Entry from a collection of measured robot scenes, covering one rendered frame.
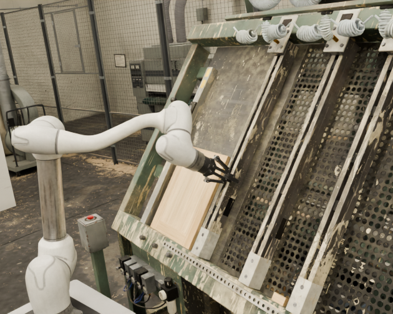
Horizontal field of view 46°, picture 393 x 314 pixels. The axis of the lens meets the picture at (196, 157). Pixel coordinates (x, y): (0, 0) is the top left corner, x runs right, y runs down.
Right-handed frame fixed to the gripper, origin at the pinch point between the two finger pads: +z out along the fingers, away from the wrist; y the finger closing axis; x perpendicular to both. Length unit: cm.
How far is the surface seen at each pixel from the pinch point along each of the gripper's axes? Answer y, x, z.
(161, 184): -15, 57, 4
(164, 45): 137, 327, 108
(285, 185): 4.3, -29.4, 2.0
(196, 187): -9.0, 30.2, 6.8
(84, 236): -58, 78, -14
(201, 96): 39, 56, 5
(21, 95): 26, 591, 54
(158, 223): -34, 47, 6
